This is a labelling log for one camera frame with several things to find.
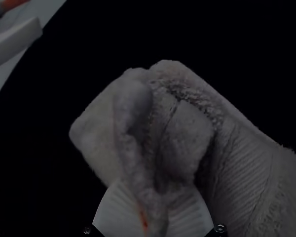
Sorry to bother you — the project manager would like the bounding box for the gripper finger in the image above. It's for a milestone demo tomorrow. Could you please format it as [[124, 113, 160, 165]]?
[[165, 191, 226, 237], [0, 0, 32, 16], [83, 179, 149, 237], [0, 17, 44, 72]]

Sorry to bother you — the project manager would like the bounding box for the pale towel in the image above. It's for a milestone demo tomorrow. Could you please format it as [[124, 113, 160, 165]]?
[[69, 59, 296, 237]]

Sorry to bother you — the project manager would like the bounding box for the black mat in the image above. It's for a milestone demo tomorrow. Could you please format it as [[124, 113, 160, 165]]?
[[0, 0, 296, 237]]

